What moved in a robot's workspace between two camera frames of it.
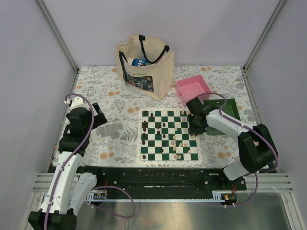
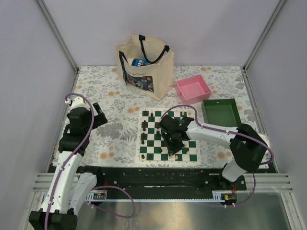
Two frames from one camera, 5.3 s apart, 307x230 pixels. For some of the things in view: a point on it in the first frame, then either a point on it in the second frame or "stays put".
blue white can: x=138 y=62 stays put
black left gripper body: x=99 y=118 stays put
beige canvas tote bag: x=146 y=65 stays put
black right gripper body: x=195 y=128 -> x=173 y=144
